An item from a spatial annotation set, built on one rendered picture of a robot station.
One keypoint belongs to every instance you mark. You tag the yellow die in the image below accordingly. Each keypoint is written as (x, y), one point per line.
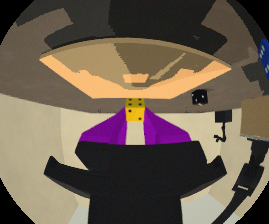
(135, 108)

